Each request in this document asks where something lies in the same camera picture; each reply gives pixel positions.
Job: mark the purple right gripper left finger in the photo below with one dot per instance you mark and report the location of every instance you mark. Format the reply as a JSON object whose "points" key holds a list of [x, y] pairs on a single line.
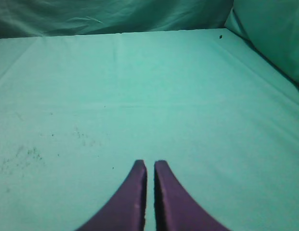
{"points": [[125, 210]]}

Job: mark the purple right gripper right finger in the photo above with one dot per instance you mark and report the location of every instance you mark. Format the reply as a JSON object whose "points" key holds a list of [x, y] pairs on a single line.
{"points": [[175, 208]]}

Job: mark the green table cloth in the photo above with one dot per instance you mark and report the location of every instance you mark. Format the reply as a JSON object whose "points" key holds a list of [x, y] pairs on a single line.
{"points": [[77, 111]]}

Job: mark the green backdrop curtain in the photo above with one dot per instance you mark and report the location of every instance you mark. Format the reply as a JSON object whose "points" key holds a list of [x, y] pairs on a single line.
{"points": [[271, 26]]}

